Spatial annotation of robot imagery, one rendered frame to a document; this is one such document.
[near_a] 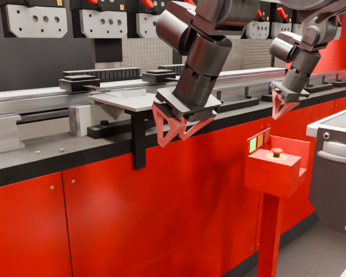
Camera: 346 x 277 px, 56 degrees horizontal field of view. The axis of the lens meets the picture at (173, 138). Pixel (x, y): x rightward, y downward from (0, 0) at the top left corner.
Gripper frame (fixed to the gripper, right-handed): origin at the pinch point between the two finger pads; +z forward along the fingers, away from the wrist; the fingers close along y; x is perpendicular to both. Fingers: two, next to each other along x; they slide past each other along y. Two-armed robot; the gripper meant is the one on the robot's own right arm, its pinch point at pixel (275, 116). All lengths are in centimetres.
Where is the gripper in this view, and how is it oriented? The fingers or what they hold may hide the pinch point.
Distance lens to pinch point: 97.5
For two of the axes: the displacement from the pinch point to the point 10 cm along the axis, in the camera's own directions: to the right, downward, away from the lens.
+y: -8.1, 0.6, -5.8
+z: -3.0, 8.1, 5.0
